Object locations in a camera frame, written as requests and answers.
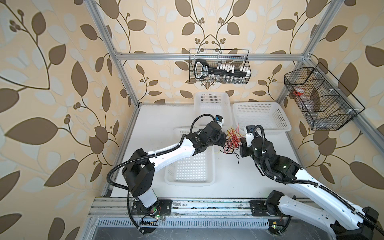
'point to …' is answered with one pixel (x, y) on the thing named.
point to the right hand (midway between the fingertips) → (242, 140)
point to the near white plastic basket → (198, 170)
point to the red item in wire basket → (296, 93)
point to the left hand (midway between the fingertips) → (227, 134)
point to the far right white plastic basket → (270, 115)
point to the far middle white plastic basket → (207, 105)
